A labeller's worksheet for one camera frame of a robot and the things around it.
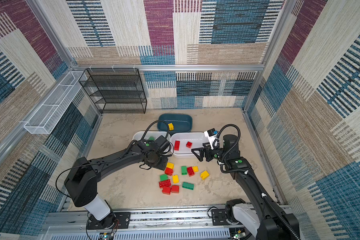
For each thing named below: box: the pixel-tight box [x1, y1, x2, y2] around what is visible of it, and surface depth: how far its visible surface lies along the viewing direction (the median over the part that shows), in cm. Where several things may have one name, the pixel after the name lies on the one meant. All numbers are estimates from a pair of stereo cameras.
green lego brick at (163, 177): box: [159, 174, 169, 182], surface depth 89 cm
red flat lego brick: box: [158, 179, 172, 189], surface depth 86 cm
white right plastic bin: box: [170, 132, 209, 158], surface depth 103 cm
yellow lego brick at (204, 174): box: [200, 170, 210, 180], surface depth 87 cm
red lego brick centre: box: [164, 167, 174, 176], surface depth 89 cm
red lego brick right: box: [187, 166, 195, 177], surface depth 90 cm
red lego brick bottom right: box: [171, 185, 180, 194], surface depth 84 cm
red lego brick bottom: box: [162, 186, 171, 195], surface depth 83 cm
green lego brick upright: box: [181, 165, 188, 176], surface depth 90 cm
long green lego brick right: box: [182, 181, 195, 190], surface depth 84 cm
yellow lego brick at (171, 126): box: [168, 123, 175, 131], surface depth 110 cm
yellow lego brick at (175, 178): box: [172, 174, 180, 184], surface depth 87 cm
